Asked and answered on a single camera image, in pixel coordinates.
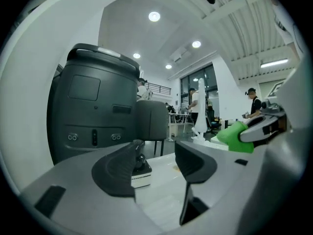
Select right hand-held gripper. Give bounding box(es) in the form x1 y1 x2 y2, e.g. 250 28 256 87
239 56 308 143

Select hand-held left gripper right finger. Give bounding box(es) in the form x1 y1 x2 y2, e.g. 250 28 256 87
174 130 306 235

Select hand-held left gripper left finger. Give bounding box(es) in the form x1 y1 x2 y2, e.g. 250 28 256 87
21 139 172 235

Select green cloth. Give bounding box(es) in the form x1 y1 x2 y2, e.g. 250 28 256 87
216 121 255 154

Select long ceiling light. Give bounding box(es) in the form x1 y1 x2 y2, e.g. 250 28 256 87
260 58 290 69

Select dark grey machine cabinet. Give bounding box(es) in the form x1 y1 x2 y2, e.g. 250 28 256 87
46 43 142 166

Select dark grey chair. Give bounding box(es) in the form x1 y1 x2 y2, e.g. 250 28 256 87
135 100 170 156

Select ceiling air conditioner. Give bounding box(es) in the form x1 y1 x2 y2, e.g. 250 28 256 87
169 47 193 63

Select person's white printed shirt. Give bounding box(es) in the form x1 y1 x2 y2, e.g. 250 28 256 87
270 0 305 61

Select dark glass window wall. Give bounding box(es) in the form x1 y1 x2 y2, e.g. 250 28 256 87
180 64 220 132

